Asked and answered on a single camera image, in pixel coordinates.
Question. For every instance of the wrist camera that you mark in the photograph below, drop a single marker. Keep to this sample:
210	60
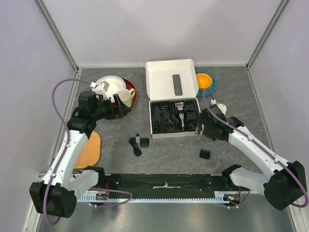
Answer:
221	106
101	88

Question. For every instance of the teal scalloped plate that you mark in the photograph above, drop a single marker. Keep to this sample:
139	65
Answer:
212	88

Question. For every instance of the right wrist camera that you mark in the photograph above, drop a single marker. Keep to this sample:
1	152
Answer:
221	106

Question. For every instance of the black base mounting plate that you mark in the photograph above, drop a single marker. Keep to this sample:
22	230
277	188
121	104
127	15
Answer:
168	186

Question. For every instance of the orange bowl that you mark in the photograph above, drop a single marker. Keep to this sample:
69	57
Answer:
204	80

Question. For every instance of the woven bamboo tray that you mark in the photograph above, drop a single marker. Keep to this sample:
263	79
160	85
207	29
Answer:
90	153

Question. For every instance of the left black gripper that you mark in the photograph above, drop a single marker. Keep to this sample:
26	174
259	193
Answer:
122	109

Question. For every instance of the black silver hair clipper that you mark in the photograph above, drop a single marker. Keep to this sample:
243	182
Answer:
179	106

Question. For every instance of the white paper plate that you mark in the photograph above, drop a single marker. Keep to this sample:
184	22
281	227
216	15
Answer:
113	84

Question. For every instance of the pale yellow mug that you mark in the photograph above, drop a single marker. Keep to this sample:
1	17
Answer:
126	96

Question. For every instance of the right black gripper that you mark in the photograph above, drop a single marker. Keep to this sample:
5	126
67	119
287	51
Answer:
205	131

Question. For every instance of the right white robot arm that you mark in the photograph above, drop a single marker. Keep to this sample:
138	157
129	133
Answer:
283	183

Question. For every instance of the black comb guard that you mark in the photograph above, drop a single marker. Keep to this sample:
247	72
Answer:
144	142
204	154

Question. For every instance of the small oil bottle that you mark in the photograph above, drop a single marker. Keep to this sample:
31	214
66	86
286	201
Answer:
137	138

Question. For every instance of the slotted cable duct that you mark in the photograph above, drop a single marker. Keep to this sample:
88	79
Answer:
93	197

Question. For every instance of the white clipper kit box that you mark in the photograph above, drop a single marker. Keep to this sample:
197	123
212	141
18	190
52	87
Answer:
171	80

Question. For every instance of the dark red round tray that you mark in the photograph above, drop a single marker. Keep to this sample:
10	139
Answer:
125	84

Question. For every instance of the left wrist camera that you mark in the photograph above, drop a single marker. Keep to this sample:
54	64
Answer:
101	88

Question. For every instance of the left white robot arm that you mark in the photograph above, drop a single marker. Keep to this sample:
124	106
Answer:
57	193

